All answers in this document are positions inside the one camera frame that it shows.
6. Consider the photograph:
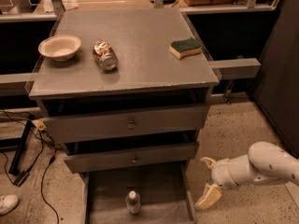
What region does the crushed metal can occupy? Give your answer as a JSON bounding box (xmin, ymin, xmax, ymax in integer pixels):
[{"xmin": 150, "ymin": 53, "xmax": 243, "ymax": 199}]
[{"xmin": 93, "ymin": 41, "xmax": 119, "ymax": 72}]

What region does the green yellow sponge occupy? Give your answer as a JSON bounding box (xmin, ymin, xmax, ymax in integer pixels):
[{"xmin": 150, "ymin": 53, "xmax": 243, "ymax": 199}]
[{"xmin": 169, "ymin": 37, "xmax": 202, "ymax": 60}]

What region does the white crumpled cloth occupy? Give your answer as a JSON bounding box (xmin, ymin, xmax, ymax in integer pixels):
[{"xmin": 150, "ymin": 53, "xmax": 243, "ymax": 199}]
[{"xmin": 62, "ymin": 0, "xmax": 78, "ymax": 10}]

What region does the black floor cable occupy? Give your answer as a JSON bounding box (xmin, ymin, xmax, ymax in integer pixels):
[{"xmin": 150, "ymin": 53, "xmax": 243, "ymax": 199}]
[{"xmin": 0, "ymin": 109, "xmax": 64, "ymax": 224}]

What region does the grey top drawer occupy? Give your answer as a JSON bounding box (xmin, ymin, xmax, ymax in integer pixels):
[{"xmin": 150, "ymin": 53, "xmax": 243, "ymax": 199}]
[{"xmin": 44, "ymin": 105, "xmax": 209, "ymax": 143}]

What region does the clear plastic water bottle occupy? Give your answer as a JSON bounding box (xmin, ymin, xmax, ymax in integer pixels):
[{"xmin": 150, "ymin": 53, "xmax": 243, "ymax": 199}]
[{"xmin": 125, "ymin": 190, "xmax": 141, "ymax": 215}]

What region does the white sneaker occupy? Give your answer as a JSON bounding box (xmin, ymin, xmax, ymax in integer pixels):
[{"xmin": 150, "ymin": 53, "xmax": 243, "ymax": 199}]
[{"xmin": 0, "ymin": 195, "xmax": 20, "ymax": 216}]

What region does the grey horizontal rail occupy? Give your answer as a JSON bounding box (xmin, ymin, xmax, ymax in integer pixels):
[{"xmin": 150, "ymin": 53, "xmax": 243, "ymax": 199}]
[{"xmin": 209, "ymin": 58, "xmax": 261, "ymax": 80}]

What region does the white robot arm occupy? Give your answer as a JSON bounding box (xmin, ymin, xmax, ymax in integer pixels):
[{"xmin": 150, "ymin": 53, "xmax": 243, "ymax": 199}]
[{"xmin": 194, "ymin": 141, "xmax": 299, "ymax": 210}]

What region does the grey drawer cabinet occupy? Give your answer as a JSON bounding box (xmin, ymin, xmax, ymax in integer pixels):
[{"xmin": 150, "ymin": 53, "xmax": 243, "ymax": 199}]
[{"xmin": 28, "ymin": 7, "xmax": 220, "ymax": 224}]

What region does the black metal stand leg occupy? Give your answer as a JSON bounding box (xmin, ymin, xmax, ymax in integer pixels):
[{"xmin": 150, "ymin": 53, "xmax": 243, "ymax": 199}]
[{"xmin": 8, "ymin": 115, "xmax": 35, "ymax": 187}]

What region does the white paper bowl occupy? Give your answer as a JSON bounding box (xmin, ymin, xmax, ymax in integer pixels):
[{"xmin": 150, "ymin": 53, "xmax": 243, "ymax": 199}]
[{"xmin": 38, "ymin": 35, "xmax": 81, "ymax": 62}]

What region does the grey middle drawer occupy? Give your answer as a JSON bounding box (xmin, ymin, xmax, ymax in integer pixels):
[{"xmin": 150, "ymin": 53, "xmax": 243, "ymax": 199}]
[{"xmin": 64, "ymin": 142, "xmax": 199, "ymax": 173}]

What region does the grey open bottom drawer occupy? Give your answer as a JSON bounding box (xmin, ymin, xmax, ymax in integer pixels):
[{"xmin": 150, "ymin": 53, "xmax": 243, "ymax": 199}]
[{"xmin": 81, "ymin": 161, "xmax": 196, "ymax": 224}]

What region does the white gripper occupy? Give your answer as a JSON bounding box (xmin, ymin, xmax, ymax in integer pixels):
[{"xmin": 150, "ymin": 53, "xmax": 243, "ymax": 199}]
[{"xmin": 195, "ymin": 157, "xmax": 238, "ymax": 210}]

